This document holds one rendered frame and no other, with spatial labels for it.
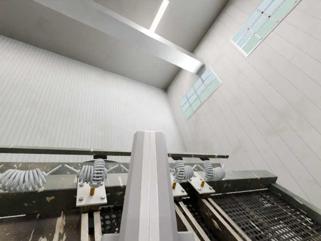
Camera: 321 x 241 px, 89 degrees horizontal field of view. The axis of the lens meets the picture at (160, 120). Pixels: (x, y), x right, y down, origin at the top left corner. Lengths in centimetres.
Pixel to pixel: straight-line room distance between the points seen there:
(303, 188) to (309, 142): 68
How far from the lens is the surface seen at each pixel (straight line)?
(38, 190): 77
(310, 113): 339
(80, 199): 69
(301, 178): 334
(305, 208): 146
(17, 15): 545
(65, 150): 68
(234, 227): 85
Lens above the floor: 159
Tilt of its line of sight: 38 degrees up
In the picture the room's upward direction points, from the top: 15 degrees counter-clockwise
